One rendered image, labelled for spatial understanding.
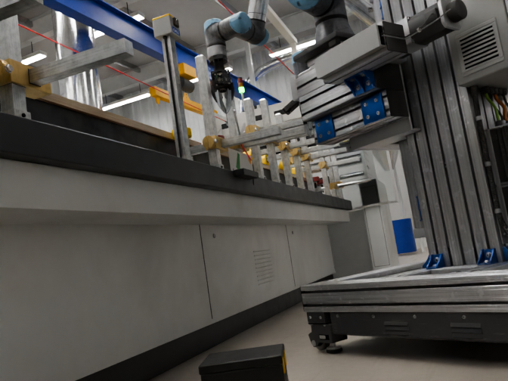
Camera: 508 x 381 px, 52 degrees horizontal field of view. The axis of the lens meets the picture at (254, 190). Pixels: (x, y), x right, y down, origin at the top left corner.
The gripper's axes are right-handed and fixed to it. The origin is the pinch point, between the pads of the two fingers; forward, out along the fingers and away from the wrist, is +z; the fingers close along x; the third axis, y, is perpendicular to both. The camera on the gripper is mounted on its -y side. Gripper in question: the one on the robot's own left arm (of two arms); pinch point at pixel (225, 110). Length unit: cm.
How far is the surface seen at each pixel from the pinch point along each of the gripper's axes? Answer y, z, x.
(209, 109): -2.1, -2.2, -6.4
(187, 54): -551, -254, -48
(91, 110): 34, 4, -42
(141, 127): 7.3, 3.8, -31.5
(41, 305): 60, 61, -53
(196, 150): -9.5, 11.5, -13.8
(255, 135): -0.4, 11.3, 9.7
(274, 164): -72, 11, 20
